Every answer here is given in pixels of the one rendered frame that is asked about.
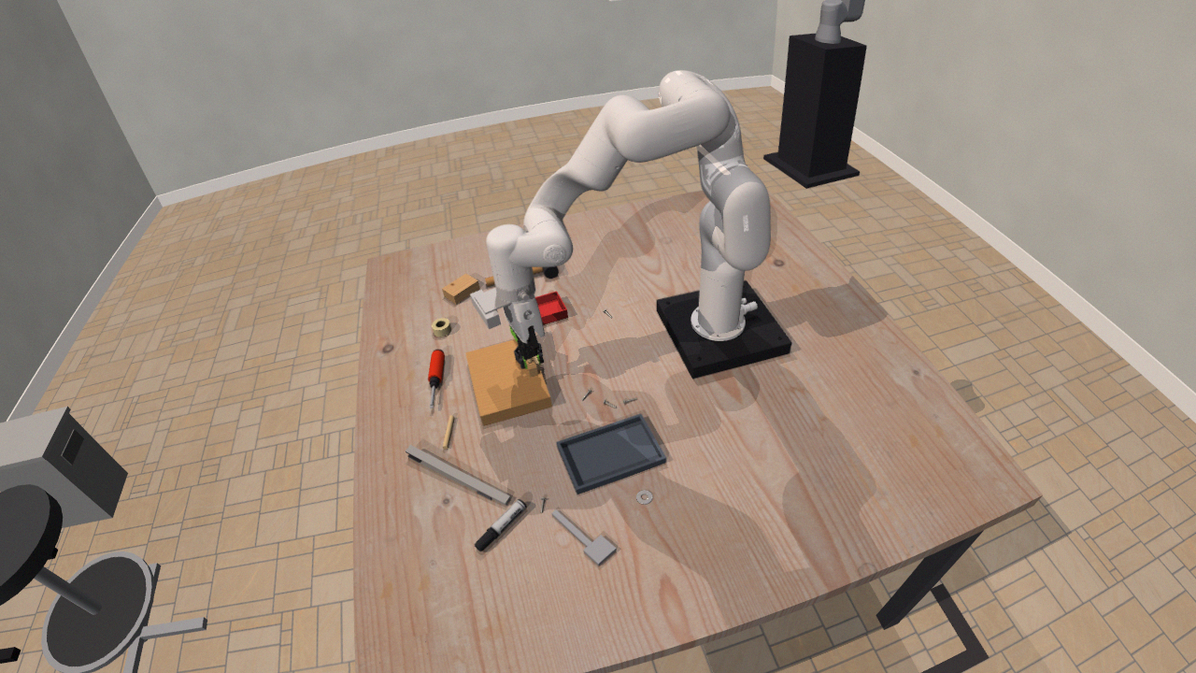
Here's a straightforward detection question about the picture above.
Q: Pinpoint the red open-top tray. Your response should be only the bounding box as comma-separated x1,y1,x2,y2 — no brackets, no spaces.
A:
535,292,568,325

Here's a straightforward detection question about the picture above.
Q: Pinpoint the red-handled screwdriver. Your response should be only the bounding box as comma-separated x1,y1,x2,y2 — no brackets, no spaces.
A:
428,350,445,408

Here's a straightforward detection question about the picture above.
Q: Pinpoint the light brown wooden board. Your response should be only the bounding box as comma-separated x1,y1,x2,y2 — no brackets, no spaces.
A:
465,339,553,426

